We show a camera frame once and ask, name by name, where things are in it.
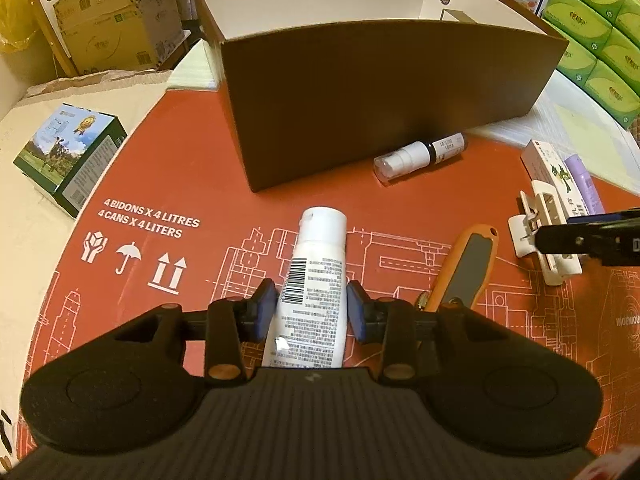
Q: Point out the yellow plastic bag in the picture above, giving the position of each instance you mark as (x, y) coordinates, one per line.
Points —
(15, 20)

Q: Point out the green printed box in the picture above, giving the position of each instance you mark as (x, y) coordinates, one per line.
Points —
(65, 145)

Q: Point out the brown storage box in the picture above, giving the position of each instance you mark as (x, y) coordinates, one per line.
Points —
(375, 110)

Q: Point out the white medicine box green figure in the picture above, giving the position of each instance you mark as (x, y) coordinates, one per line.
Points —
(542, 157)

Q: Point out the pale checked cloth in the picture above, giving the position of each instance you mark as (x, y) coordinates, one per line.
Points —
(575, 115)

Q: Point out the cream printed bedsheet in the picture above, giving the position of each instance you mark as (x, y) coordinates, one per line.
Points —
(30, 260)

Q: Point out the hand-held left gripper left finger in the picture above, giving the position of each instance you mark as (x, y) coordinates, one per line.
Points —
(265, 310)

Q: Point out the amber bottle white cap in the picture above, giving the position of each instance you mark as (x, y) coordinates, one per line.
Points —
(445, 147)

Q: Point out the white squeeze tube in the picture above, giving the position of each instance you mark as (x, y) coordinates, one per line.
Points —
(315, 270)

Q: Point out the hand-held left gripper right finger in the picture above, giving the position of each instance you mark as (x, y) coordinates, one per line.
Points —
(357, 310)

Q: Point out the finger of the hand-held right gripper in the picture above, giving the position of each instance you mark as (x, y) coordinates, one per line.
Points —
(620, 218)
(565, 239)

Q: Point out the orange utility knife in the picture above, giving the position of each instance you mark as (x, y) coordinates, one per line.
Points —
(472, 265)

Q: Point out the folded cardboard boxes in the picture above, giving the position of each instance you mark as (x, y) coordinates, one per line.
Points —
(100, 35)

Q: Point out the stack of green tissue packs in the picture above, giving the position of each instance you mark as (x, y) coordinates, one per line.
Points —
(590, 35)

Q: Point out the purple tube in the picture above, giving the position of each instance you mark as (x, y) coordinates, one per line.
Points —
(582, 180)

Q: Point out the white plastic clip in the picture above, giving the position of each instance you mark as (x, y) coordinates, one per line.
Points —
(522, 235)

